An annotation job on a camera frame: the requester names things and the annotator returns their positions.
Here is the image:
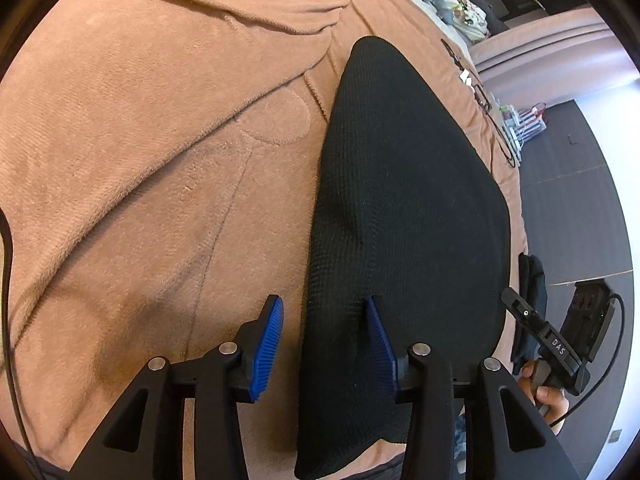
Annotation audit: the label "orange fleece blanket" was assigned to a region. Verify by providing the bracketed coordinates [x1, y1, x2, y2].
[0, 0, 532, 480]

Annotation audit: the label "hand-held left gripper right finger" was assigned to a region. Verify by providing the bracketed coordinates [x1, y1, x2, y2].
[362, 296, 583, 480]

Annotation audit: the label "blue plush toy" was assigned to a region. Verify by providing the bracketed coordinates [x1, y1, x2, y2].
[412, 0, 459, 24]

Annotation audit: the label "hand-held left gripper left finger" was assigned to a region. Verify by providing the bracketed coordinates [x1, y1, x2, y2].
[65, 294, 285, 480]

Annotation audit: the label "floral white pillow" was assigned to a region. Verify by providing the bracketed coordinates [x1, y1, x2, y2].
[450, 0, 491, 44]

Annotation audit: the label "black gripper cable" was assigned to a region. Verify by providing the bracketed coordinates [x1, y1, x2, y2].
[550, 292, 627, 429]

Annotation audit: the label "black cables with white adapter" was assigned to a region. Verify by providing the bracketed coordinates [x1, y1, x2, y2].
[442, 39, 522, 169]

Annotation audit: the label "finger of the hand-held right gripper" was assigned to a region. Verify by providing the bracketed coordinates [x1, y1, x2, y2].
[501, 287, 554, 346]

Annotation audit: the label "pink upholstered bed frame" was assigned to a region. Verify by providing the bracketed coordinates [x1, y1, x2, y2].
[470, 7, 632, 97]

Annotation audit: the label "black knit pants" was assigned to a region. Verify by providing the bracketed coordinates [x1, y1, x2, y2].
[294, 36, 512, 480]

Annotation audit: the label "person's right hand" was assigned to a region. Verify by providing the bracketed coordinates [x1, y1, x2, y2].
[518, 362, 571, 435]

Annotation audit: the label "white wire rack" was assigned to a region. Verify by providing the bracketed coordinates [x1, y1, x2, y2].
[492, 92, 549, 154]

